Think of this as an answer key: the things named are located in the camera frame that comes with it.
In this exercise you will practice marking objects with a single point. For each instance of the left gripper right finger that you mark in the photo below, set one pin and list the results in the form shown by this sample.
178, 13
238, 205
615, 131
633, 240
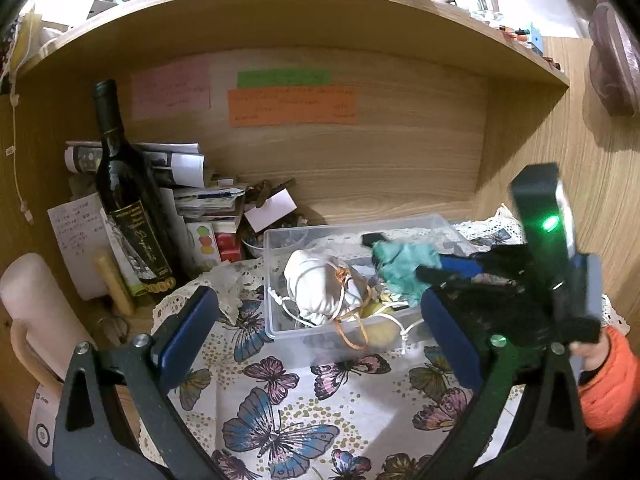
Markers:
493, 339

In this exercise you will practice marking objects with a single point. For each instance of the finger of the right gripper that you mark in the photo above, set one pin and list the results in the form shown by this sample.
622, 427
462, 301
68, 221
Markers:
475, 275
398, 255

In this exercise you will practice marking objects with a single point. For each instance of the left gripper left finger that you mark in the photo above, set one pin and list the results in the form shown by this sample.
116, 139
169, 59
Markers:
115, 419

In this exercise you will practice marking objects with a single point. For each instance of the green fabric piece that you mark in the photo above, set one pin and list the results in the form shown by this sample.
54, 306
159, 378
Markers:
404, 284

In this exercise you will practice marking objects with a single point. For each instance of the orange sleeve forearm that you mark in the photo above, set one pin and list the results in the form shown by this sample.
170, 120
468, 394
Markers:
609, 394

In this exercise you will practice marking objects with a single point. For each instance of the right hand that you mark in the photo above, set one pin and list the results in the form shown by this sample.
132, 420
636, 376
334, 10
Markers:
593, 355

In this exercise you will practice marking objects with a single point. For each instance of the yellow sponge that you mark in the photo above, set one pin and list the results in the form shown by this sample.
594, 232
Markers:
381, 327

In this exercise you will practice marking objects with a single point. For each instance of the clear plastic storage box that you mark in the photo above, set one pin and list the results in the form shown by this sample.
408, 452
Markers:
342, 340

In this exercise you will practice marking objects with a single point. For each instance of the yellow candle stick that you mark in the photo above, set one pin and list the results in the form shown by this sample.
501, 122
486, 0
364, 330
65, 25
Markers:
109, 272

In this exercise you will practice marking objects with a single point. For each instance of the white card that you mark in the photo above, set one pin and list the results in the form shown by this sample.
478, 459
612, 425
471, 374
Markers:
274, 209

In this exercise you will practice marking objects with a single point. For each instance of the butterfly print tablecloth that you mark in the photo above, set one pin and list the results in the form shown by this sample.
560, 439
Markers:
380, 416

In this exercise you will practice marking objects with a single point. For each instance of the wooden shelf unit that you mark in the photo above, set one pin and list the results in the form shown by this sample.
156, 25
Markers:
449, 111

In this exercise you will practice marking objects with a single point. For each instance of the orange sticky note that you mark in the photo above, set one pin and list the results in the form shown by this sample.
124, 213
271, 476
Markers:
296, 105

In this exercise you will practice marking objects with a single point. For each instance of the handwritten white note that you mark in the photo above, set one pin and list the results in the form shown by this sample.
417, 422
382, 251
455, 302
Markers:
79, 230

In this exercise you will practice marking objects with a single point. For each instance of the stack of papers and magazines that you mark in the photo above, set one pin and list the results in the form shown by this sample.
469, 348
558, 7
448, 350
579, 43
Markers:
203, 210

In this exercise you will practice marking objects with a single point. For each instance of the pink striped curtain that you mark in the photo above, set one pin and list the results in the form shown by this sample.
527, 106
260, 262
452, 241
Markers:
614, 56

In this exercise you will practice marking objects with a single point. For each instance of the green sticky note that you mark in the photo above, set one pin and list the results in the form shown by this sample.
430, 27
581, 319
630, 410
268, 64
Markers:
282, 77

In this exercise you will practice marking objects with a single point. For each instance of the dark wine bottle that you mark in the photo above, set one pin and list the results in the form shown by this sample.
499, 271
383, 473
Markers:
131, 200

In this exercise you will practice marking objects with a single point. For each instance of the pink sticky note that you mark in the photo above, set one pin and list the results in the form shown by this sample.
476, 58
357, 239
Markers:
178, 87

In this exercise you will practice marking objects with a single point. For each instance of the white drawstring pouch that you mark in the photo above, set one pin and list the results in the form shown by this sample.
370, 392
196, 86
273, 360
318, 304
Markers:
311, 289

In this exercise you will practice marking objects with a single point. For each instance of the cream roller with handle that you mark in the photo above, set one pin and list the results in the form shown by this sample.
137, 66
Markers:
45, 330

